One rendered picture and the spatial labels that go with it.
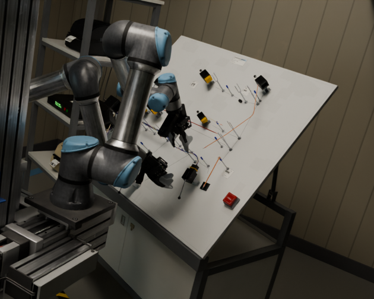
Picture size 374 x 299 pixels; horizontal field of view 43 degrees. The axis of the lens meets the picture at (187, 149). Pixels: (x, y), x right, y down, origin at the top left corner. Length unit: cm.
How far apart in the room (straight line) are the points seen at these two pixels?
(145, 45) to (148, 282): 135
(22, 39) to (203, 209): 115
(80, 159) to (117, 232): 114
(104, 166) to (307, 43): 283
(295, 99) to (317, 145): 181
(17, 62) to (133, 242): 134
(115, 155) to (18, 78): 37
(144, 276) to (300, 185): 212
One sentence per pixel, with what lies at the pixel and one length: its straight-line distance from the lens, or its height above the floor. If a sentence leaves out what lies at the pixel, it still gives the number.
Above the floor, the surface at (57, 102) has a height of 111.
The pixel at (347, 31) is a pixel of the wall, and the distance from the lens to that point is 404.
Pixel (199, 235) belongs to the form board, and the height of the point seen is 93.
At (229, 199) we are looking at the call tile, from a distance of 211.
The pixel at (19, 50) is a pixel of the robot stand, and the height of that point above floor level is 166.
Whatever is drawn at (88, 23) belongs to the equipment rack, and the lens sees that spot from 277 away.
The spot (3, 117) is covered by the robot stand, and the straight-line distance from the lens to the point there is 150.
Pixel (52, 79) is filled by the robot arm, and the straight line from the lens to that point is 195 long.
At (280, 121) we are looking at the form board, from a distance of 230.
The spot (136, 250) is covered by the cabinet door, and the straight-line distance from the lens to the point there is 252.
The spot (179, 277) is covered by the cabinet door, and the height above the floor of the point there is 68.
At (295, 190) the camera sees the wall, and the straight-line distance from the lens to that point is 427.
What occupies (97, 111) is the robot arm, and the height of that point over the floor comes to 143.
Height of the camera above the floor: 190
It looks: 18 degrees down
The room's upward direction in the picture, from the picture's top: 13 degrees clockwise
